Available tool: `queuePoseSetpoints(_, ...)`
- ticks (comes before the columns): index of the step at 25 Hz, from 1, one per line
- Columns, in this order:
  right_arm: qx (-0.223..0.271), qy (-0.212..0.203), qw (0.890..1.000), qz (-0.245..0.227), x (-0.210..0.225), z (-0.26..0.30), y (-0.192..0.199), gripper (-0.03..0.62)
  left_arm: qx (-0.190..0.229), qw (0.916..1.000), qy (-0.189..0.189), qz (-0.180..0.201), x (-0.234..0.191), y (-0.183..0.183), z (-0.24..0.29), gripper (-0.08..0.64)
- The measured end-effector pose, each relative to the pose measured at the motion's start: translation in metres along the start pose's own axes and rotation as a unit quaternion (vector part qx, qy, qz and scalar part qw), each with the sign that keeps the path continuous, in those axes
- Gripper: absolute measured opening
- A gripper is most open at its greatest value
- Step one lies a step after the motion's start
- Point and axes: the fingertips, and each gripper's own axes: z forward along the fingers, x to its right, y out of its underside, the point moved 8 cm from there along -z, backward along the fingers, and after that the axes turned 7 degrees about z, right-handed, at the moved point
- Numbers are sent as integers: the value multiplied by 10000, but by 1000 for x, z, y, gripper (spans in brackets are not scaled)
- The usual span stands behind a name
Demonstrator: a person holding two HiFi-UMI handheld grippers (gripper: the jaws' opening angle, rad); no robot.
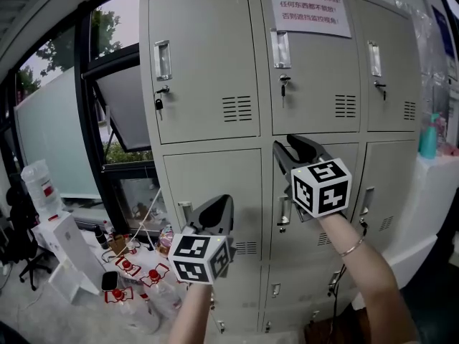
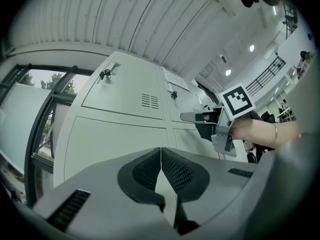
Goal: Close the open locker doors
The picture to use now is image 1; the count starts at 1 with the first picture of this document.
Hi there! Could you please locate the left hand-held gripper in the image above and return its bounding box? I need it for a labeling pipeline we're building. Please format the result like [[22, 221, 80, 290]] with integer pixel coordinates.
[[167, 193, 237, 286]]

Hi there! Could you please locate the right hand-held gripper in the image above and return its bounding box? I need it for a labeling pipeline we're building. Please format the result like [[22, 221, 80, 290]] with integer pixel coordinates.
[[273, 134, 353, 224]]

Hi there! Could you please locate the single grey metal locker door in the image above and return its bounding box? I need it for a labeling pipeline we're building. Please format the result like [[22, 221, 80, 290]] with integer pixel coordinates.
[[268, 134, 360, 262]]

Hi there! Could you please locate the grid of grey locker doors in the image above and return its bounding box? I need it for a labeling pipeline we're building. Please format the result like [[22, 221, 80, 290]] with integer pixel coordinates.
[[146, 0, 421, 335]]

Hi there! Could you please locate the person's right forearm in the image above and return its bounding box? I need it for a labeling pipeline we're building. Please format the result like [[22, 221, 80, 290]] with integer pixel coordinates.
[[315, 211, 421, 344]]

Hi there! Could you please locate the person's left forearm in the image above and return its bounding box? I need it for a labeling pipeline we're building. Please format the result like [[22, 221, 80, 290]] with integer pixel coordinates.
[[166, 282, 217, 344]]

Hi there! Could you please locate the grey metal locker cabinet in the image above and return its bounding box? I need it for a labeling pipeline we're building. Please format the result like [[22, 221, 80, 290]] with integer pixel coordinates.
[[138, 0, 425, 336]]

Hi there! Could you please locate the colourful snack bag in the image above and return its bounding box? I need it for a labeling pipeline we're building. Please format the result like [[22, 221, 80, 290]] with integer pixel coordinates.
[[156, 225, 176, 258]]

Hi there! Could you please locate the key in door lock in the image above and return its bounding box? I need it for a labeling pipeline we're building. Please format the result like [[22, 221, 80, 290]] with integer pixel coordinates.
[[278, 73, 292, 109], [373, 80, 388, 102]]

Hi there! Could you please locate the empty red capped plastic bottle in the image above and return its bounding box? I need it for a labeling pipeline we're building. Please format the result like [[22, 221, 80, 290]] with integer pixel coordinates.
[[138, 268, 184, 319], [113, 257, 143, 278], [103, 287, 161, 335]]

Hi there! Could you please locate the small brown box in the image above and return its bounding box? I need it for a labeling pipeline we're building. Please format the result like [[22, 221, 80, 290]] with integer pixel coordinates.
[[107, 232, 127, 257]]

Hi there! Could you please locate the black bottle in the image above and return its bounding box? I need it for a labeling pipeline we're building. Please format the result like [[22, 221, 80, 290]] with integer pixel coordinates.
[[93, 225, 110, 251]]

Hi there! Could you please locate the small black square device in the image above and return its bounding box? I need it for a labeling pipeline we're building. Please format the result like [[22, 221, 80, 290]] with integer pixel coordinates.
[[100, 271, 120, 293]]

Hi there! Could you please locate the teal spray bottle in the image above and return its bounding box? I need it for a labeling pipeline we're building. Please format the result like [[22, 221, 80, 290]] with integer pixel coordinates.
[[418, 113, 441, 159]]

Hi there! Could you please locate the white paper notice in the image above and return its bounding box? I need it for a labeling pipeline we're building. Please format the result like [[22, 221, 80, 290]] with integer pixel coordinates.
[[268, 0, 353, 39]]

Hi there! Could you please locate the white ledge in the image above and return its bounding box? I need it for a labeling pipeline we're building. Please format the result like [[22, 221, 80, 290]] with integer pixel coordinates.
[[385, 154, 459, 290]]

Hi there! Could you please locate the black framed tilting window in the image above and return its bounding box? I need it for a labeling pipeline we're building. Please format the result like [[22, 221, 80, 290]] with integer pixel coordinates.
[[80, 42, 156, 154]]

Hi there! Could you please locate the pink packet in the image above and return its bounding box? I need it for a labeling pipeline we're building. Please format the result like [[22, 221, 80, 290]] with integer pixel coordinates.
[[434, 115, 459, 158]]

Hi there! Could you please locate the white water dispenser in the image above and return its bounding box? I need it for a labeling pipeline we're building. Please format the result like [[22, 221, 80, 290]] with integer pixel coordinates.
[[30, 211, 105, 305]]

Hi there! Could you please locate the clear plastic wrap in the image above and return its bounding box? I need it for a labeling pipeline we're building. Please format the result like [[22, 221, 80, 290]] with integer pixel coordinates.
[[393, 0, 455, 122]]

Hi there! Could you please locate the large clear water jug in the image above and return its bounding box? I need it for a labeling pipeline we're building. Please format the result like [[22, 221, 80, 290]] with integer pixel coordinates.
[[20, 158, 64, 222]]

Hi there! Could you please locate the black office chair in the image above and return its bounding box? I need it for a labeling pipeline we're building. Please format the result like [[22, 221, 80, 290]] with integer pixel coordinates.
[[5, 183, 52, 292]]

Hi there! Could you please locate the white cable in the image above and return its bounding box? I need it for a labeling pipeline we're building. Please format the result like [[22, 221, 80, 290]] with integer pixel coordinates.
[[121, 186, 163, 256]]

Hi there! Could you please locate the thin metal bracelet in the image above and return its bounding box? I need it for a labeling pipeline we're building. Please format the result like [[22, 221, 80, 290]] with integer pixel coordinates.
[[338, 234, 366, 258]]

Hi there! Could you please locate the black cable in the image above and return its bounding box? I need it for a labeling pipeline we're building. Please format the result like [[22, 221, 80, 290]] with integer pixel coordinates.
[[326, 273, 342, 333]]

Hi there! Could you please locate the blue wall poster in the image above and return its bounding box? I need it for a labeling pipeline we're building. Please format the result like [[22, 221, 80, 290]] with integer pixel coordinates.
[[431, 4, 455, 57]]

